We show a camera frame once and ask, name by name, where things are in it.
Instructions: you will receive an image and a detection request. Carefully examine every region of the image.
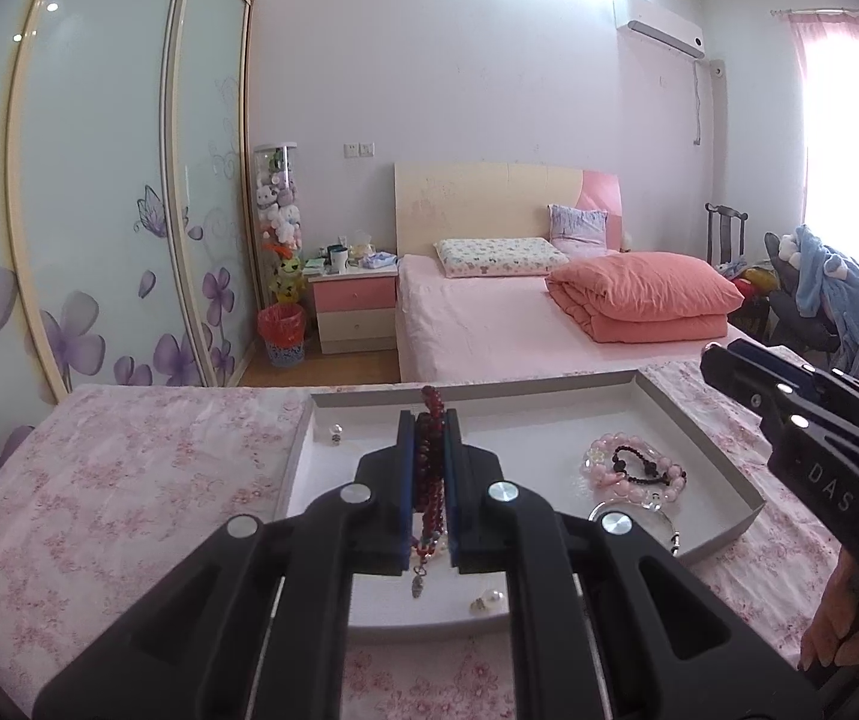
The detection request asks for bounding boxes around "dark red bead necklace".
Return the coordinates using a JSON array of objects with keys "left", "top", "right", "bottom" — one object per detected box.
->
[{"left": 407, "top": 383, "right": 451, "bottom": 602}]

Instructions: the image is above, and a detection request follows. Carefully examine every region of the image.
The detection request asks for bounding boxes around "floral white pillow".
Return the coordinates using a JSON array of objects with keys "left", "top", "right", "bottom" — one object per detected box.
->
[{"left": 434, "top": 238, "right": 569, "bottom": 278}]

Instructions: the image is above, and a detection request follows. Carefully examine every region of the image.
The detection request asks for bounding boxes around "sliding floral wardrobe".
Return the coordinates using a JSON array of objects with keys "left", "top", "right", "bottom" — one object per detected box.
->
[{"left": 0, "top": 0, "right": 256, "bottom": 470}]

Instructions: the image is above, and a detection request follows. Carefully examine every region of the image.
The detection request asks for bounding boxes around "pink bed mattress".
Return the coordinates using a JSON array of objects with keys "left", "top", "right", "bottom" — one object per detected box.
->
[{"left": 394, "top": 252, "right": 770, "bottom": 384}]

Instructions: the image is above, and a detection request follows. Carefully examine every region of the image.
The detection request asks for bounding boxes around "trash bin with red bag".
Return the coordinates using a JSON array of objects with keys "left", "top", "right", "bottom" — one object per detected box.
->
[{"left": 257, "top": 302, "right": 308, "bottom": 369}]

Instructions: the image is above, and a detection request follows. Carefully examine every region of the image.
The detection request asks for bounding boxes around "white mug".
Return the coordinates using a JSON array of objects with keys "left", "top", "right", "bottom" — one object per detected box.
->
[{"left": 327, "top": 244, "right": 350, "bottom": 275}]

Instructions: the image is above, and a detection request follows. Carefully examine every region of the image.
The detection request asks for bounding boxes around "thin silver bangle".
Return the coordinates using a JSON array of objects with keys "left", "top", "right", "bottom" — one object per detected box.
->
[{"left": 587, "top": 499, "right": 681, "bottom": 557}]

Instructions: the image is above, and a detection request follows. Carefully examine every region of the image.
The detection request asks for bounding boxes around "glass plush toy display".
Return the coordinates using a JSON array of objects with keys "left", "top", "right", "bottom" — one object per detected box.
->
[{"left": 251, "top": 142, "right": 302, "bottom": 305}]

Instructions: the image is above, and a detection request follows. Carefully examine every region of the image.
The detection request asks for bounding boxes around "white air conditioner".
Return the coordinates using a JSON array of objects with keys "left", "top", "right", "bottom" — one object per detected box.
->
[{"left": 613, "top": 0, "right": 706, "bottom": 60}]

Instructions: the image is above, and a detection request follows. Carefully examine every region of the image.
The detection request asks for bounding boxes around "beige pink headboard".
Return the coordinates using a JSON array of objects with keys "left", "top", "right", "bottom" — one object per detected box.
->
[{"left": 394, "top": 161, "right": 623, "bottom": 255}]

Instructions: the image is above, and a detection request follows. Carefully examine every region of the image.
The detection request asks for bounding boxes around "purple small pillow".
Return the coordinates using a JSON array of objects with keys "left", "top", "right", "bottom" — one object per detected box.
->
[{"left": 546, "top": 203, "right": 608, "bottom": 247}]

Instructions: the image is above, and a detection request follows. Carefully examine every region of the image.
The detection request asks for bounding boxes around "dark wooden chair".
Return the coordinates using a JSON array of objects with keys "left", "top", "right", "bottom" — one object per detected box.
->
[{"left": 704, "top": 203, "right": 750, "bottom": 265}]

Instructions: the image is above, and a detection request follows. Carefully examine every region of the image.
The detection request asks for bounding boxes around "white wall socket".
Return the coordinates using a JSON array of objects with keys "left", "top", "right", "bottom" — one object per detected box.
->
[{"left": 343, "top": 143, "right": 374, "bottom": 160}]

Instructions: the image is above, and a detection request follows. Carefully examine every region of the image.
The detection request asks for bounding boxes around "grey jewelry tray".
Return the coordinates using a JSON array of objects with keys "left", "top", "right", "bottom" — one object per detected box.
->
[{"left": 275, "top": 371, "right": 765, "bottom": 642}]

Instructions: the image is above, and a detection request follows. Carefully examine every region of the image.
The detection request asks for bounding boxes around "pink beige nightstand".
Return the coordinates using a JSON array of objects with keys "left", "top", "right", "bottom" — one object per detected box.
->
[{"left": 309, "top": 265, "right": 398, "bottom": 355}]

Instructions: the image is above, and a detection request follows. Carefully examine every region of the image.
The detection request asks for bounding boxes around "folded coral duvet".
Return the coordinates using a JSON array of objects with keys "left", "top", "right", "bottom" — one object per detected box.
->
[{"left": 545, "top": 252, "right": 743, "bottom": 344}]

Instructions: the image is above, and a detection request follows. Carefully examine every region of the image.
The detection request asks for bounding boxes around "floral pink bedsheet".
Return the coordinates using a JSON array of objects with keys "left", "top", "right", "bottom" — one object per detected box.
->
[{"left": 0, "top": 362, "right": 795, "bottom": 718}]

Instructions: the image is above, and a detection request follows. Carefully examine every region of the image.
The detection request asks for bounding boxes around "right hand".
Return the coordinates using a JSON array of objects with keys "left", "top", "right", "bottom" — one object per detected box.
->
[{"left": 797, "top": 548, "right": 859, "bottom": 671}]

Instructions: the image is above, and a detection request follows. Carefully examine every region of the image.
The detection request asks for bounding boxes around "blue clothing pile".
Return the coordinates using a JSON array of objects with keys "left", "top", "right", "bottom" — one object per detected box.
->
[{"left": 765, "top": 226, "right": 859, "bottom": 377}]

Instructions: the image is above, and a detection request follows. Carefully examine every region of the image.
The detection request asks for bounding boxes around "black bead bracelet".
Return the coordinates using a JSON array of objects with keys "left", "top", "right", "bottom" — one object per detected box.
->
[{"left": 611, "top": 442, "right": 689, "bottom": 485}]

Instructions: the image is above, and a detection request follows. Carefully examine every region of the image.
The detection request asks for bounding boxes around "pink crystal bead bracelet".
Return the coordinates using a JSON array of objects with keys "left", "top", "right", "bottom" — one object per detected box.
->
[{"left": 582, "top": 432, "right": 687, "bottom": 506}]

